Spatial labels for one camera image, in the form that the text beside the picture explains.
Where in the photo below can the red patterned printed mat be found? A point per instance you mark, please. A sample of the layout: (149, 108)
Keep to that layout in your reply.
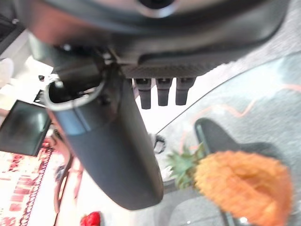
(21, 188)

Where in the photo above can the orange toy pineapple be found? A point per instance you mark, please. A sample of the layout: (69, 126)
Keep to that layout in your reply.
(242, 183)

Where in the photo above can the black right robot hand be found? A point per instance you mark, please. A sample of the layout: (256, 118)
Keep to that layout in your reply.
(113, 150)

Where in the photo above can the red toy strawberry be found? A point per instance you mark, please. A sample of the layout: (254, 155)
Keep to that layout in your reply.
(91, 219)

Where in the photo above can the black flat screen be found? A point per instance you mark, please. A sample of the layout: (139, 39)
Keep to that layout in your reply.
(23, 127)

